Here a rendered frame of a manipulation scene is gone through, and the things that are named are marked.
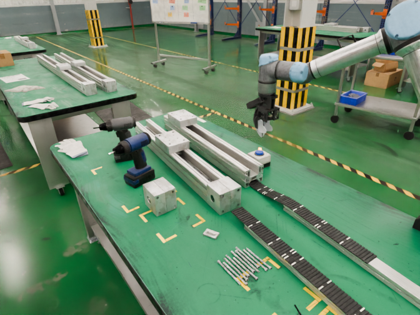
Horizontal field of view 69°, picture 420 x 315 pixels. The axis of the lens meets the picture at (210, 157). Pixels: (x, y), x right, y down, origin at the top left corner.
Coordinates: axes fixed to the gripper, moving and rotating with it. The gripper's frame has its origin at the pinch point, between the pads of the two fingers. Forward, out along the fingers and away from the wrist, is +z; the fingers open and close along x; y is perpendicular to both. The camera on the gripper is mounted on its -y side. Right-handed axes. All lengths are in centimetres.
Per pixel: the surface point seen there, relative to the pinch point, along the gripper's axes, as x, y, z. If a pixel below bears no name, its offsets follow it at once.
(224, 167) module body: -18.0, -3.7, 13.5
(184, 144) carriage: -29.2, -20.2, 4.9
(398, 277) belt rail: -13, 74, 14
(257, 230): -33, 38, 13
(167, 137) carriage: -33.2, -29.9, 3.9
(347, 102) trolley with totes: 246, -119, 65
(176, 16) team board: 228, -528, -15
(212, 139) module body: -10.8, -24.9, 9.5
